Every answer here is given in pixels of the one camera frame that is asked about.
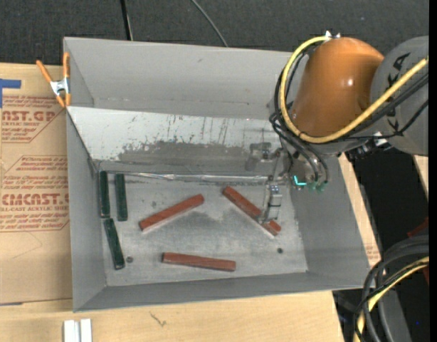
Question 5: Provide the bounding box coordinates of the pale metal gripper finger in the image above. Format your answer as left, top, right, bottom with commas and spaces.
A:
268, 185, 284, 222
258, 186, 273, 224

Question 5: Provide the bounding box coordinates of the red-brown flat block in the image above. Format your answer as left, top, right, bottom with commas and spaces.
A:
138, 194, 206, 232
161, 252, 237, 273
221, 185, 283, 237

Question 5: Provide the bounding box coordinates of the grey metal bin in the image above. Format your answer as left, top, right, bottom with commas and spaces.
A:
63, 36, 372, 313

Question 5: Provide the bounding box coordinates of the dark green flat block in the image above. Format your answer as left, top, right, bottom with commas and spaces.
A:
102, 218, 127, 271
114, 173, 129, 222
98, 170, 111, 218

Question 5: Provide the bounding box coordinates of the brown cardboard board red print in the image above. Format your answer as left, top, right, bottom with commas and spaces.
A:
0, 61, 383, 306

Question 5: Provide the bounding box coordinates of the black cylinder on white bracket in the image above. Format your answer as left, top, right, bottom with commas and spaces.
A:
344, 133, 392, 162

